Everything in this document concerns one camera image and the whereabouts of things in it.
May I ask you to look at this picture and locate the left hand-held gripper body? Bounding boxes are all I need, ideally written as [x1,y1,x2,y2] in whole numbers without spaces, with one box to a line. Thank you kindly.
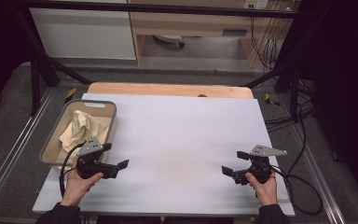
[76,136,119,180]

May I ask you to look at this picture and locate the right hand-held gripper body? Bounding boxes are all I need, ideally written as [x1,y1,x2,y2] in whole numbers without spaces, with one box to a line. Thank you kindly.
[233,145,288,186]

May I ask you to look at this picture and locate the cream knit garment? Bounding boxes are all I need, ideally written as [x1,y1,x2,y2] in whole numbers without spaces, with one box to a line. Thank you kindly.
[58,109,112,162]

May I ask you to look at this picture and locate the beige basket with grey rim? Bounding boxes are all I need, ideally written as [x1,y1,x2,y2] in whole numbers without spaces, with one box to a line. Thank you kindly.
[39,99,118,171]

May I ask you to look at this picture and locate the person's right hand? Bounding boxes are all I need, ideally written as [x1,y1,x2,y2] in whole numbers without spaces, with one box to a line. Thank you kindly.
[245,171,279,206]

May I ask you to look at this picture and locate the person's left hand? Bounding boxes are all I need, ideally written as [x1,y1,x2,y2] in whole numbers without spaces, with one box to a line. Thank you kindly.
[60,157,104,207]

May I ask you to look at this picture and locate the yellow and black clamp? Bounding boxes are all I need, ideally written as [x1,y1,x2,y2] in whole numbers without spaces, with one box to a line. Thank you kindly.
[264,92,281,107]
[63,88,78,104]

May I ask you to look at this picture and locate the wooden table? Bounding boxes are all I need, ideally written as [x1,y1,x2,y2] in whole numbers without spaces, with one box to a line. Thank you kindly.
[87,81,255,100]

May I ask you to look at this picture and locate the white cabinet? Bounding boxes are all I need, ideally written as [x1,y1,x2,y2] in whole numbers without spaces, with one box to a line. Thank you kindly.
[29,7,137,61]

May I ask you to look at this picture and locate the office chair base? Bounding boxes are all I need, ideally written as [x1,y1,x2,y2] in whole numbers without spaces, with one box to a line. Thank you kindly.
[152,34,186,49]

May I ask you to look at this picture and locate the light wooden desk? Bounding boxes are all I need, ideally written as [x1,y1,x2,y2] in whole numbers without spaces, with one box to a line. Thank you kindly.
[127,0,300,68]

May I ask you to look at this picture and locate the left hand-held gripper cable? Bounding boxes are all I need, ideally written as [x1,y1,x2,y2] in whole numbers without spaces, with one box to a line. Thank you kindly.
[59,142,87,199]

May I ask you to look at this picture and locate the hand-held gripper cable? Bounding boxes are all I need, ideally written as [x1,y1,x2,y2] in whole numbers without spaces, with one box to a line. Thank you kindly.
[59,142,87,199]
[269,102,324,217]

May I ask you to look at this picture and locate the aluminium floor rail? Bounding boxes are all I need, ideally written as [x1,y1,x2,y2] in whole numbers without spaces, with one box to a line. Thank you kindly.
[0,89,56,213]
[291,124,340,224]

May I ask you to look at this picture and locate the black floor cables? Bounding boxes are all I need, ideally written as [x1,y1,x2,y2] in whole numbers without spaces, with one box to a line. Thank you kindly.
[265,79,317,133]

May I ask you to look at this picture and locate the right hand-held gripper cable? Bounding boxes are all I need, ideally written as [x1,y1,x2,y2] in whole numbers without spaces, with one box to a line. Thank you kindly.
[269,102,324,217]

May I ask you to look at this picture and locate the hanging black cables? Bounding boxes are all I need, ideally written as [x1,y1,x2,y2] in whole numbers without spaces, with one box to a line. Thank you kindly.
[250,8,282,70]

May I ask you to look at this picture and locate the black metal frame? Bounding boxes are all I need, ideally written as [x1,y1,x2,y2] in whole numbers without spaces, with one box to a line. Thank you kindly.
[12,0,312,117]

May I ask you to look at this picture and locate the white wall socket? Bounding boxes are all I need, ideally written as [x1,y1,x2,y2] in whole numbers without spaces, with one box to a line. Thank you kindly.
[243,0,270,10]

